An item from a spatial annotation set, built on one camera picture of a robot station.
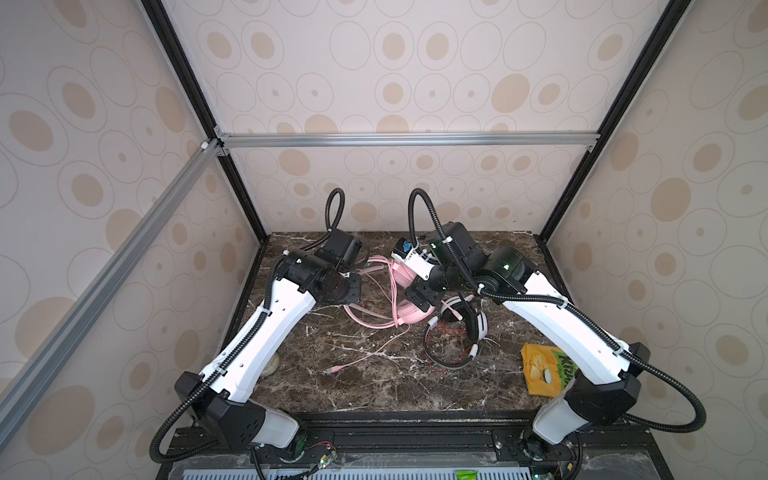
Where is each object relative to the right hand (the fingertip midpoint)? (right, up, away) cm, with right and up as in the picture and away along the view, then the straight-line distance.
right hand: (415, 277), depth 69 cm
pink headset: (-2, -8, 0) cm, 8 cm away
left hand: (-13, -3, +3) cm, 14 cm away
